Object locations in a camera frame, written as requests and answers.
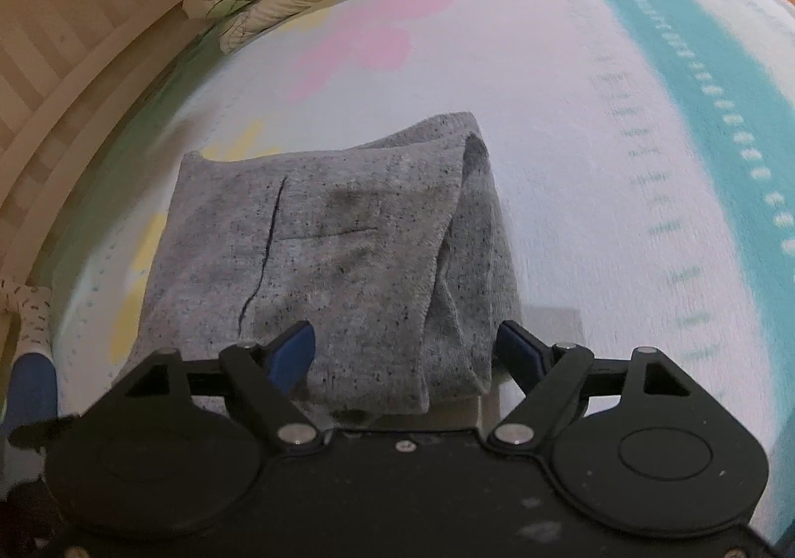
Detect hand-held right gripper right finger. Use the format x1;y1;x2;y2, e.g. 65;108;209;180
489;320;690;452

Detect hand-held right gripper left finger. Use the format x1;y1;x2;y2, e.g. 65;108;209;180
121;320;324;453

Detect grey pants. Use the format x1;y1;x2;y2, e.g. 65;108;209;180
118;111;523;417

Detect person's blue trousers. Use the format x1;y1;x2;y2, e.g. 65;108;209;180
0;354;61;455

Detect pastel printed bed sheet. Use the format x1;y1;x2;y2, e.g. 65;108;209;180
12;0;795;540

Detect person's white dotted shirt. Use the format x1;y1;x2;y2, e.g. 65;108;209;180
0;278;54;361

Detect white wooden bed frame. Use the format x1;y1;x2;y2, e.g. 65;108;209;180
0;0;262;286

